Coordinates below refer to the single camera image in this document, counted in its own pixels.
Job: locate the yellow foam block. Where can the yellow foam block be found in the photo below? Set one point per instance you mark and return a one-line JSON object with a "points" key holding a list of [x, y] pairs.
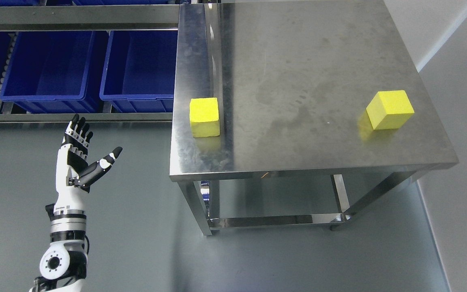
{"points": [[389, 110], [204, 117]]}

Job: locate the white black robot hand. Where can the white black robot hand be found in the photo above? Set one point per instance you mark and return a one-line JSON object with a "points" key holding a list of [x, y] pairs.
{"points": [[74, 175]]}

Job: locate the stainless steel table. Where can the stainless steel table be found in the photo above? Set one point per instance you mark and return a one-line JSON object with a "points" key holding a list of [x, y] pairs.
{"points": [[293, 80]]}

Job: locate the grey metal shelf rack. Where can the grey metal shelf rack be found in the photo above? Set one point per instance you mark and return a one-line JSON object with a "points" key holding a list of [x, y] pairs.
{"points": [[87, 18]]}

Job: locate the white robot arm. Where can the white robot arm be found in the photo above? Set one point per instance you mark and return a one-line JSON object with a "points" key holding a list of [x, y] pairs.
{"points": [[63, 266]]}

